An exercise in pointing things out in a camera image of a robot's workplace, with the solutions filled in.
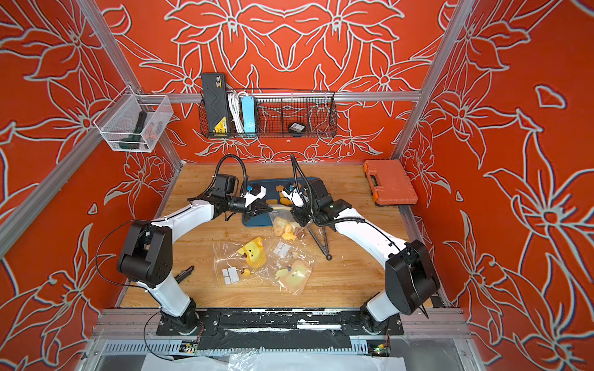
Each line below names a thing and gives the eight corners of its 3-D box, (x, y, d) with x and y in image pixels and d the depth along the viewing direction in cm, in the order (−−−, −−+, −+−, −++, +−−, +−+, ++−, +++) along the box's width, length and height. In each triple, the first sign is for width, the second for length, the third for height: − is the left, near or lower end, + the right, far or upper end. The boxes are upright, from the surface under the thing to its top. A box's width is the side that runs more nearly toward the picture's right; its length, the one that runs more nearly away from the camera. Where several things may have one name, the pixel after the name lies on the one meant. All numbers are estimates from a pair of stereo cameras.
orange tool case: (373, 205, 104) (376, 200, 100) (362, 165, 120) (364, 159, 117) (416, 205, 103) (420, 200, 100) (399, 165, 120) (402, 159, 117)
